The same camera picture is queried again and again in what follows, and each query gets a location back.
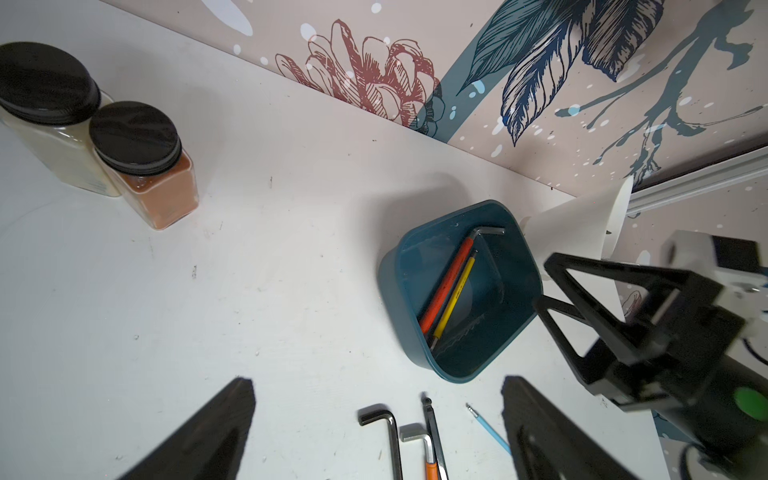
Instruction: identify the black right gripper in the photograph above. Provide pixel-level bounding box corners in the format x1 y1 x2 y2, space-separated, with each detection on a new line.
534 253 747 411

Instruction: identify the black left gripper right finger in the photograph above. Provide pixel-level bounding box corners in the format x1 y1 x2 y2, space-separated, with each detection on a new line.
501 376 635 479

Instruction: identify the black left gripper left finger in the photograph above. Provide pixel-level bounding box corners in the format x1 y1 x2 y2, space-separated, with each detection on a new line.
122 377 256 479

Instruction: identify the blue hex key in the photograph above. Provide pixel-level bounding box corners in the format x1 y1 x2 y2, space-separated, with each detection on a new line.
465 403 511 455

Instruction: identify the long black hex key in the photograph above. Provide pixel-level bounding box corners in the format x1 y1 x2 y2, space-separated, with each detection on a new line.
421 394 449 480

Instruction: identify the orange hex key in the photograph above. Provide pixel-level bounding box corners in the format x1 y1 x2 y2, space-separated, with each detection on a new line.
398 422 440 480

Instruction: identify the yellow hex key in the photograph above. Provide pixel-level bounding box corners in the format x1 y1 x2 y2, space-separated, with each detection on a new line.
429 249 477 350

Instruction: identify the black short-bend hex key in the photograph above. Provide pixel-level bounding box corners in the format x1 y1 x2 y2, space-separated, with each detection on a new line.
358 403 405 480

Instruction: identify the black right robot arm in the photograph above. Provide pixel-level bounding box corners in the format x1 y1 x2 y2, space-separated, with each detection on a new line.
534 253 767 479

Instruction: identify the teal plastic storage box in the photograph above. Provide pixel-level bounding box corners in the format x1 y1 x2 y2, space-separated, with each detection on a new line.
377 200 543 384

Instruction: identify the white utensil holder cup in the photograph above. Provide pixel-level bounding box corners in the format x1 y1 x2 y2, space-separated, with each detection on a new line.
523 177 634 301

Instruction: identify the orange spice jar black lid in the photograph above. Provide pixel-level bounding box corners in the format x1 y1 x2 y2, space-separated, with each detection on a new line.
89 101 199 230

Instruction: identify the cream spice jar black lid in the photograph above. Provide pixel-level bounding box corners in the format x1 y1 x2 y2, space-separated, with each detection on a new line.
1 42 121 197

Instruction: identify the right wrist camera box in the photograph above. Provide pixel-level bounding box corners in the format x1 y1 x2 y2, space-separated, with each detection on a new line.
660 230 767 293

